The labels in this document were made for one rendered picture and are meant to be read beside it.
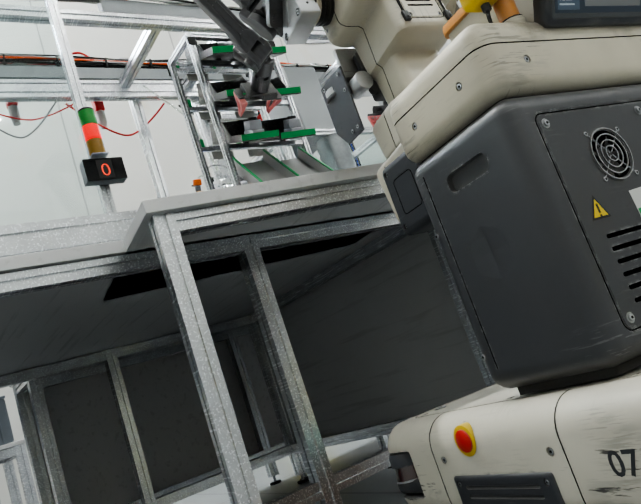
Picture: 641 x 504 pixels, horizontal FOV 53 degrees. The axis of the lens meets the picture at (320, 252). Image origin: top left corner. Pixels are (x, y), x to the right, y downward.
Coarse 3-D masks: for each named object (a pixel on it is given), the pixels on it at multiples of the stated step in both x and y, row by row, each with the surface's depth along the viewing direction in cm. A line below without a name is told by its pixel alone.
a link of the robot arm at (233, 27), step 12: (204, 0) 172; (216, 0) 173; (216, 12) 174; (228, 12) 176; (228, 24) 177; (240, 24) 179; (228, 36) 183; (240, 36) 180; (252, 36) 182; (240, 48) 183; (252, 48) 185; (264, 48) 185; (252, 60) 185
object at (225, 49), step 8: (200, 48) 220; (208, 48) 213; (216, 48) 211; (224, 48) 212; (232, 48) 214; (200, 56) 221; (208, 56) 215; (216, 56) 218; (224, 56) 221; (232, 56) 224; (192, 64) 232
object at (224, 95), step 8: (208, 80) 220; (232, 80) 234; (240, 80) 228; (200, 88) 228; (216, 88) 234; (224, 88) 235; (232, 88) 235; (200, 96) 230; (216, 96) 216; (224, 96) 210; (232, 96) 208; (200, 104) 231
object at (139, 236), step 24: (360, 168) 157; (216, 192) 139; (240, 192) 141; (264, 192) 144; (288, 192) 149; (144, 216) 132; (288, 216) 168; (312, 216) 177; (336, 216) 186; (144, 240) 147; (192, 240) 160; (216, 264) 193
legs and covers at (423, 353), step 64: (128, 256) 152; (192, 256) 161; (256, 256) 171; (384, 256) 241; (256, 320) 314; (320, 320) 279; (384, 320) 246; (448, 320) 220; (0, 384) 250; (320, 384) 287; (384, 384) 252; (448, 384) 225; (128, 448) 269; (320, 448) 161
